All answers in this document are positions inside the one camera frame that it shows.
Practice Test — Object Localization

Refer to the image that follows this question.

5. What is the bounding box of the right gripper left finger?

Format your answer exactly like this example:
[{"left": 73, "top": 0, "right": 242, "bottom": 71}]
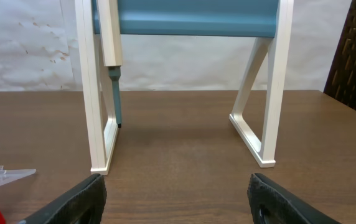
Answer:
[{"left": 17, "top": 173, "right": 108, "bottom": 224}]

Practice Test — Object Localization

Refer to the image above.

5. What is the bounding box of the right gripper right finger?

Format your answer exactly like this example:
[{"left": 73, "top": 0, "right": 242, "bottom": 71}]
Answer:
[{"left": 247, "top": 172, "right": 342, "bottom": 224}]

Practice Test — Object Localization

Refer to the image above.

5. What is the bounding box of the white and blue stand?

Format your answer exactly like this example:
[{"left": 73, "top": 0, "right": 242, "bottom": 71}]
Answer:
[{"left": 74, "top": 0, "right": 294, "bottom": 175}]

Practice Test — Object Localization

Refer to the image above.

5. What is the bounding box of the brown wicker chair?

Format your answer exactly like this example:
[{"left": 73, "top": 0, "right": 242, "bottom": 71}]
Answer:
[{"left": 323, "top": 0, "right": 356, "bottom": 115}]

